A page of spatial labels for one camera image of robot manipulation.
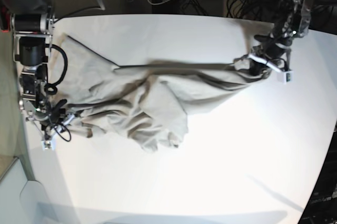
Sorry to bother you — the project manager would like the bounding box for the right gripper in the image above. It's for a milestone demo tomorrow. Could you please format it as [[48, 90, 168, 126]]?
[[25, 99, 75, 141]]

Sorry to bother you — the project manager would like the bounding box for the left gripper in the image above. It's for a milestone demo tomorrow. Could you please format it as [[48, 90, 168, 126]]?
[[234, 46, 292, 76]]

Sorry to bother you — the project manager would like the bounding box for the beige t-shirt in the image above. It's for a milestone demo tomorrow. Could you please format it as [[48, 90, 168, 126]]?
[[55, 35, 268, 152]]

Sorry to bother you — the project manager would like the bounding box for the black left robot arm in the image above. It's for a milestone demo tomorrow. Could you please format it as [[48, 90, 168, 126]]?
[[242, 0, 314, 78]]

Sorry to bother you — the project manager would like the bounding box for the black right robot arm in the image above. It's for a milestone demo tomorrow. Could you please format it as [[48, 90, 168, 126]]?
[[1, 0, 75, 149]]

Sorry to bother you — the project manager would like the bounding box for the white cabinet corner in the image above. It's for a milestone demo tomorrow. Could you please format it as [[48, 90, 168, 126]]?
[[0, 155, 77, 224]]

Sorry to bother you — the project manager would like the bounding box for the red black clamp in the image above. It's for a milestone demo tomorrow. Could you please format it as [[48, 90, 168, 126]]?
[[0, 6, 10, 32]]

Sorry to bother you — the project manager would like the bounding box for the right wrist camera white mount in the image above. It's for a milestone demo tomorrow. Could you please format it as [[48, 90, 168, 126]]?
[[41, 131, 61, 150]]

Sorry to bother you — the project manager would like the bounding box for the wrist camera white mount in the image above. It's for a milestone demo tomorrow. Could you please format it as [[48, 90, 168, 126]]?
[[277, 70, 293, 84], [41, 131, 61, 150]]

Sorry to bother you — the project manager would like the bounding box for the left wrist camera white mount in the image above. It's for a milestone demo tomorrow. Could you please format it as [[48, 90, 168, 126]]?
[[277, 70, 293, 84]]

